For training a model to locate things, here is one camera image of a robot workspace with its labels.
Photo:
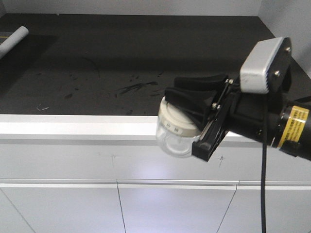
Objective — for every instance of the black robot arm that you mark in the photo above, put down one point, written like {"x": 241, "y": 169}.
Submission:
{"x": 217, "y": 105}

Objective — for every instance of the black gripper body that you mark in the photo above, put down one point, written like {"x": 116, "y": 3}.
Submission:
{"x": 246, "y": 114}

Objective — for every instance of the white base cabinet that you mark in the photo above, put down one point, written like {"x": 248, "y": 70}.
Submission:
{"x": 106, "y": 174}

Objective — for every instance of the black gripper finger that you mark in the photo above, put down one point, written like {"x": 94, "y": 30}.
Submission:
{"x": 201, "y": 83}
{"x": 196, "y": 105}

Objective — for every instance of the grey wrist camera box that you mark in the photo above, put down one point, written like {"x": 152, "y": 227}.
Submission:
{"x": 254, "y": 71}

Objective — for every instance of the glass jar with white lid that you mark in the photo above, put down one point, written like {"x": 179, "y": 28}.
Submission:
{"x": 175, "y": 132}

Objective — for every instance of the white rolled paper tube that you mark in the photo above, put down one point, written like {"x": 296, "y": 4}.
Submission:
{"x": 9, "y": 40}

